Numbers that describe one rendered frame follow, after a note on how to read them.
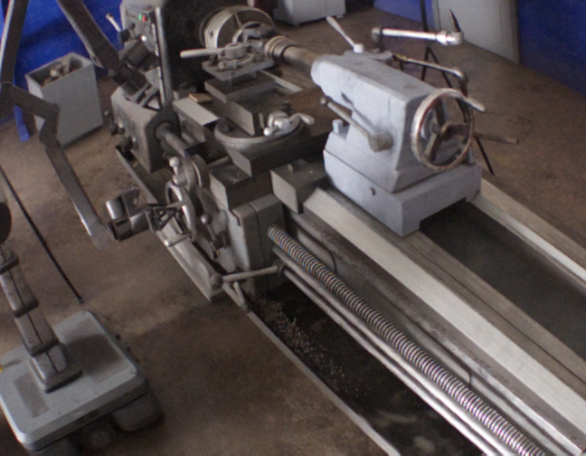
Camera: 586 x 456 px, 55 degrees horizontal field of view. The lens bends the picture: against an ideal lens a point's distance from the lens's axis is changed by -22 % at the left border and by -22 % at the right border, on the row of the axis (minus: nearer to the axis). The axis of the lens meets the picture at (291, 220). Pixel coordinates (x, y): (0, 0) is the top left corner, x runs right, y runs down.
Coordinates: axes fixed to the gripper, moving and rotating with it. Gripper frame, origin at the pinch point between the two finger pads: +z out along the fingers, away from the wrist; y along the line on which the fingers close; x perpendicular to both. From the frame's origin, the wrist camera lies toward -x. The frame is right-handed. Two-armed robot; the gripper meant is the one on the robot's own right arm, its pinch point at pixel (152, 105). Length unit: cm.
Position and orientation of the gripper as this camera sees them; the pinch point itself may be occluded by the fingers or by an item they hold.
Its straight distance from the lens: 187.6
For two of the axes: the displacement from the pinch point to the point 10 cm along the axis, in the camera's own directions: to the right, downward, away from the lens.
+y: -6.4, -3.7, 6.7
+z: 4.8, 5.0, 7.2
